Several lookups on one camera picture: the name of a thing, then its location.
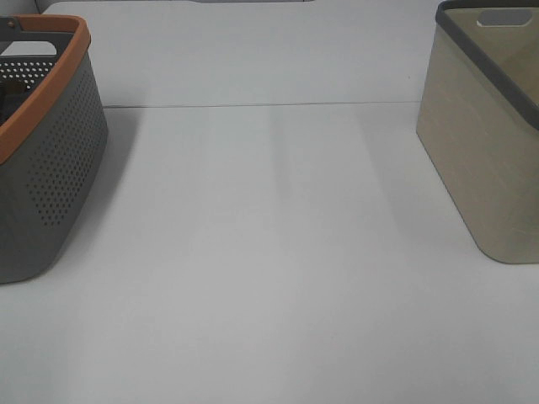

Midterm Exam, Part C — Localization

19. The beige basket grey rim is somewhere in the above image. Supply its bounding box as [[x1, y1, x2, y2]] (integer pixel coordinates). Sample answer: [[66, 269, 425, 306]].
[[416, 1, 538, 264]]

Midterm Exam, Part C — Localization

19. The grey perforated basket orange rim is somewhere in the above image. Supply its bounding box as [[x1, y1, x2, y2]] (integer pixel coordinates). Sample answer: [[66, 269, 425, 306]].
[[1, 14, 109, 284]]

